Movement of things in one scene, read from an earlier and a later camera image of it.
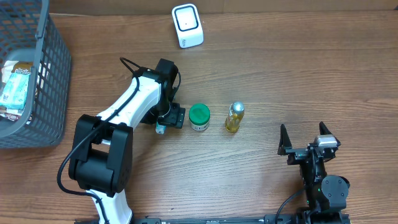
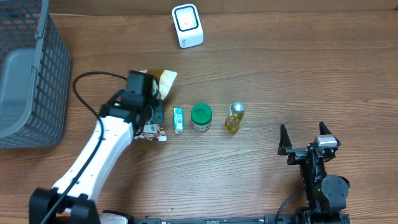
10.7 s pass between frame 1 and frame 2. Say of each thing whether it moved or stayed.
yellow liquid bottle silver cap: stayed
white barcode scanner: stayed
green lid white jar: stayed
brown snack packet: moved
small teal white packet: moved
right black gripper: stayed
